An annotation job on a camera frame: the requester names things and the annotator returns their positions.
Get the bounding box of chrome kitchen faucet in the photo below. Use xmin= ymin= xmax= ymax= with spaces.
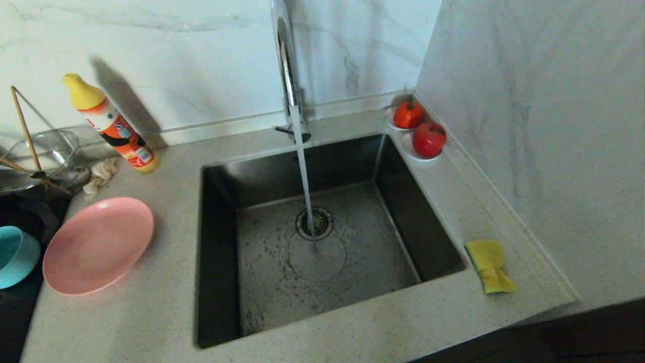
xmin=268 ymin=0 xmax=312 ymax=145

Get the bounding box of yellow sponge green backing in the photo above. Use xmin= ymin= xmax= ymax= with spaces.
xmin=465 ymin=239 xmax=518 ymax=294

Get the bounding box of orange detergent bottle yellow cap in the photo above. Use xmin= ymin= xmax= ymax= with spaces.
xmin=62 ymin=73 xmax=160 ymax=173

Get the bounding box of pink plate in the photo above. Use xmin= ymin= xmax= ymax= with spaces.
xmin=42 ymin=197 xmax=155 ymax=296

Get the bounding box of golden utensil handle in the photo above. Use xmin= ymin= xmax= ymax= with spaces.
xmin=0 ymin=158 xmax=73 ymax=196
xmin=10 ymin=86 xmax=43 ymax=173

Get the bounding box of teal bowl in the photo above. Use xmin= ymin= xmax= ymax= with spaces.
xmin=0 ymin=225 xmax=42 ymax=290

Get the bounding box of stainless steel sink basin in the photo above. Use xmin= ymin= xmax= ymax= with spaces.
xmin=196 ymin=133 xmax=467 ymax=349

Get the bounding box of running water stream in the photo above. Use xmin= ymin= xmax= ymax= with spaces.
xmin=291 ymin=103 xmax=321 ymax=253

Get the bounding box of round metal drain strainer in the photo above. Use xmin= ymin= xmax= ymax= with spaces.
xmin=295 ymin=207 xmax=334 ymax=241

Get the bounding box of small white dish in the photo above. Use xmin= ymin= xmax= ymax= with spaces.
xmin=402 ymin=132 xmax=443 ymax=162
xmin=385 ymin=105 xmax=425 ymax=132

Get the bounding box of crumpled beige tissue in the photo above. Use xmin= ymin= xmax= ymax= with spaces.
xmin=83 ymin=157 xmax=119 ymax=201

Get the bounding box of clear glass jug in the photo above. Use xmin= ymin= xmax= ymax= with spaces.
xmin=0 ymin=130 xmax=91 ymax=196

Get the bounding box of black stove cooktop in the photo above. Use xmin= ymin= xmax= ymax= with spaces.
xmin=0 ymin=194 xmax=71 ymax=363

